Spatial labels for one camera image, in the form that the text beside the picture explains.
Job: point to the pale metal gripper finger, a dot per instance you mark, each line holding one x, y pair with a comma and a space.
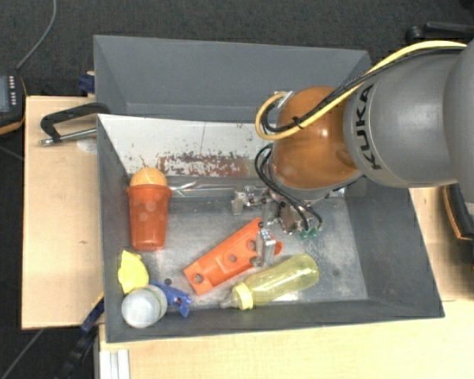
270, 251
239, 205

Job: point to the yellow clear plastic bottle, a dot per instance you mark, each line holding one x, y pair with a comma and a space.
280, 280

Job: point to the orange flat block with holes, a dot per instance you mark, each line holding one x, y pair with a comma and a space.
221, 261

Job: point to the orange plastic cup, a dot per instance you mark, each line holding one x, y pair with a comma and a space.
148, 219

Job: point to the yellow-orange onion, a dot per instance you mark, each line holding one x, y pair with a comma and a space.
148, 177

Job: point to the yellow crumpled piece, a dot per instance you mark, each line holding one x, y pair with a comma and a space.
132, 272

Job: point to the grey metal bin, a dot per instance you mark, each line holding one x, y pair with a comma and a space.
229, 77

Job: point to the white spray bottle blue trigger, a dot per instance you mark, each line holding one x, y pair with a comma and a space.
144, 306

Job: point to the pale wood board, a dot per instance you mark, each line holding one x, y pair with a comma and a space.
59, 219

